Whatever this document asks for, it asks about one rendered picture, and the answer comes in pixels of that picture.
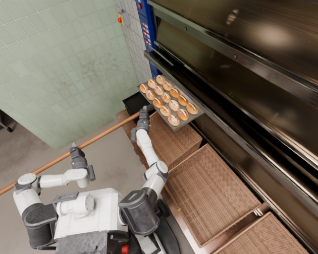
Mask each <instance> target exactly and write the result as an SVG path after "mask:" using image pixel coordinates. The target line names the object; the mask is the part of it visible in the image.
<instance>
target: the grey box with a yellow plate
mask: <svg viewBox="0 0 318 254"><path fill-rule="evenodd" d="M123 11H124V12H123V13H122V12H121V11H120V12H118V16H119V18H120V17H121V21H122V22H121V24H122V25H123V26H128V25H130V24H131V22H130V18H129V15H128V13H127V12H126V11H125V10H123Z"/></svg>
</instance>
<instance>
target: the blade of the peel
mask: <svg viewBox="0 0 318 254"><path fill-rule="evenodd" d="M161 76H163V77H164V79H165V81H168V82H170V83H171V84H172V86H173V88H176V89H178V90H179V92H180V94H181V95H183V96H185V97H186V98H187V99H188V102H189V103H192V104H194V105H196V104H195V103H194V102H193V101H192V100H191V99H190V98H189V97H188V96H186V95H185V94H184V93H183V92H182V91H181V90H180V89H179V88H178V87H177V86H176V85H175V84H174V83H173V82H171V81H170V80H169V79H168V78H167V77H166V76H165V75H164V74H162V75H161ZM152 80H154V81H156V78H153V79H152ZM156 83H157V86H161V87H162V88H163V85H161V84H159V83H158V82H157V81H156ZM142 84H146V85H147V86H148V88H149V90H151V91H152V92H154V94H155V97H156V98H159V99H160V100H161V101H162V102H163V106H167V107H168V108H169V109H170V110H171V114H173V115H175V116H176V117H177V118H178V119H179V120H180V124H179V125H178V126H173V125H171V124H170V123H169V121H168V117H166V116H164V115H162V114H161V111H160V108H157V107H155V106H154V104H153V100H149V99H148V98H147V96H146V94H145V93H143V92H141V90H140V85H141V84H140V85H138V86H137V89H138V90H139V92H140V93H141V94H142V95H143V96H144V97H145V98H146V100H147V101H148V102H149V103H150V104H151V103H152V104H153V106H154V108H155V110H156V111H157V112H158V113H159V114H160V116H161V117H162V118H163V119H164V120H165V121H166V122H167V124H168V125H169V126H170V127H171V128H172V129H173V130H174V131H176V130H178V129H179V128H181V127H183V126H184V125H186V124H187V123H189V122H191V121H192V120H194V119H196V118H197V117H199V116H200V115H202V114H204V113H205V112H204V111H203V110H202V109H200V108H199V107H198V106H197V105H196V106H197V108H198V113H197V114H191V113H189V112H188V111H187V108H186V107H187V106H182V105H181V104H180V103H179V102H178V98H174V97H173V96H172V95H171V94H170V91H167V90H165V89H164V88H163V89H164V93H168V94H169V95H170V96H171V98H172V100H175V101H176V102H178V104H179V105H180V109H184V110H186V111H187V112H188V114H189V118H188V120H187V121H183V120H182V119H180V118H179V116H178V112H177V111H173V110H172V109H171V108H170V106H169V103H166V102H164V101H163V100H162V96H161V95H157V94H156V93H155V91H154V89H152V88H150V87H149V85H148V81H147V82H145V83H142Z"/></svg>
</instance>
